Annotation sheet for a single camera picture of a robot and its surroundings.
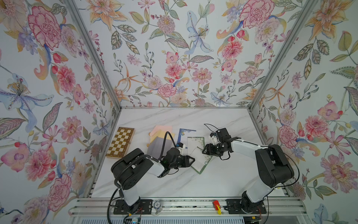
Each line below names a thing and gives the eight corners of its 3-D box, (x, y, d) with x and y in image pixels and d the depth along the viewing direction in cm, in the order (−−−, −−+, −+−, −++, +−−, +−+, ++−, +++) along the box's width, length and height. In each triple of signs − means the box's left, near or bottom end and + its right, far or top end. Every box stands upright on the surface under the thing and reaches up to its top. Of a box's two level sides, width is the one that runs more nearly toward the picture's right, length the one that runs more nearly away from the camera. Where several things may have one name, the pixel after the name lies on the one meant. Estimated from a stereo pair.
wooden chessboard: (106, 157, 94) (104, 155, 92) (120, 129, 109) (119, 126, 107) (123, 159, 93) (122, 157, 91) (135, 130, 108) (134, 128, 106)
